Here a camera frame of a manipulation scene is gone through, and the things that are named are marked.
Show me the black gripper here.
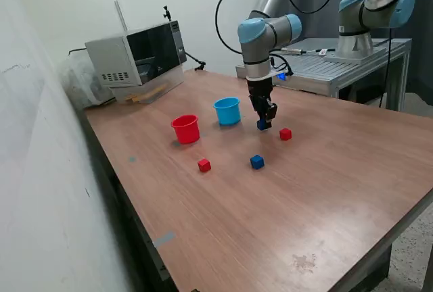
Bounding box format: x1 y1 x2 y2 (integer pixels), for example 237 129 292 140
246 74 279 130

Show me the aluminium robot base table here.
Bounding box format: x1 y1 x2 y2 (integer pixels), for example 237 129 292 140
235 37 413 112

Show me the blue plastic cup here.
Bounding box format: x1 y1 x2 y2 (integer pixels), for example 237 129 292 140
213 97 242 126

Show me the red plastic cup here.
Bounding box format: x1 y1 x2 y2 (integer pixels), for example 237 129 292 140
170 114 201 145

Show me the silver microwave oven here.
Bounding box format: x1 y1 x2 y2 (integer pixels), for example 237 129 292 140
84 20 188 89

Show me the grey tape strip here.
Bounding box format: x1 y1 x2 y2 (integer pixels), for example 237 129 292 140
152 231 176 249

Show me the thin metal rod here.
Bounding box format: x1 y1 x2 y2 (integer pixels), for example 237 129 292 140
114 0 129 32

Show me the clear plastic bag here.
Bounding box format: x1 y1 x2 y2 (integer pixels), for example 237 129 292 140
57 57 116 110

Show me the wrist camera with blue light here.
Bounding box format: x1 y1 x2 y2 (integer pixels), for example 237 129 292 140
270 68 294 84

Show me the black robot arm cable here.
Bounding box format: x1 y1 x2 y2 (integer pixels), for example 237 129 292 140
214 0 355 56

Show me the black hanging base cable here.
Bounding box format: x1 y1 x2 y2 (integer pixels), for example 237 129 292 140
378 26 395 107

